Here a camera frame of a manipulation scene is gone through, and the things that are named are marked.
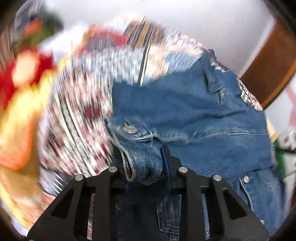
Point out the brown wooden door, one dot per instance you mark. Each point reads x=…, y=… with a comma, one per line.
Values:
x=273, y=67

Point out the blue denim jacket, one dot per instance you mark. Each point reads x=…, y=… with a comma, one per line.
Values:
x=202, y=118

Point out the patchwork patterned bed cover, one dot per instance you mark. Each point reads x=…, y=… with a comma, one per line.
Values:
x=81, y=98

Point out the red yellow plush blanket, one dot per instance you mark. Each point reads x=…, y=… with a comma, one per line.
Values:
x=26, y=84

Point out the green clothes pile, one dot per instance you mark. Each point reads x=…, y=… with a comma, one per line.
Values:
x=29, y=31

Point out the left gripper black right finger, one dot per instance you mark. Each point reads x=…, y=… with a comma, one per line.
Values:
x=209, y=201

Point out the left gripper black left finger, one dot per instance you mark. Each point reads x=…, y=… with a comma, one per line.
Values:
x=67, y=217

